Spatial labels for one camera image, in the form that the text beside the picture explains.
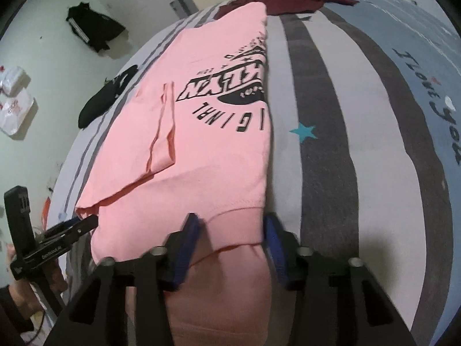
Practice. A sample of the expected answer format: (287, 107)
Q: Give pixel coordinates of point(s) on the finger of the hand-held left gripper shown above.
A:
(72, 230)
(74, 221)

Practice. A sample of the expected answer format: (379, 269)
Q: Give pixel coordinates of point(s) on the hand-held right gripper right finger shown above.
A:
(273, 248)

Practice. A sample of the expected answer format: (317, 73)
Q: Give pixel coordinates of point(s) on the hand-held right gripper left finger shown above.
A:
(185, 248)

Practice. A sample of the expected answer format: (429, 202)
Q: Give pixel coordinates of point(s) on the pink printed sweatshirt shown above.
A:
(201, 165)

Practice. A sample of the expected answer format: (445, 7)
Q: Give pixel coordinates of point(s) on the person's left forearm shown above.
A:
(21, 295)

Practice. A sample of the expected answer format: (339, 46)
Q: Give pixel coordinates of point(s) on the person's left hand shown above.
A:
(56, 272)

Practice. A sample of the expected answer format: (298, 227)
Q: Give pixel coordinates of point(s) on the red cardboard box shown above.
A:
(46, 209)

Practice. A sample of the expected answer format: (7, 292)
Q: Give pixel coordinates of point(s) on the white red-printed plastic bag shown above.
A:
(16, 113)

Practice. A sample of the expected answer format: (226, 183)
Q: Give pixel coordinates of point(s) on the black folded garment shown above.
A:
(97, 104)

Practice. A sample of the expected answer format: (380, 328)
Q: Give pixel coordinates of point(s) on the small white plastic bag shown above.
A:
(12, 81)

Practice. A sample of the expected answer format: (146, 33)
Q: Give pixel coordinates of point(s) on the bed with striped sheet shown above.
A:
(360, 133)

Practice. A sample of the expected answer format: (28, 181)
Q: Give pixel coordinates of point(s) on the black hanging jacket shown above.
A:
(93, 29)

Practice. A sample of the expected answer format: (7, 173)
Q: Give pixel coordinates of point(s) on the silver suitcase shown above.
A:
(183, 5)

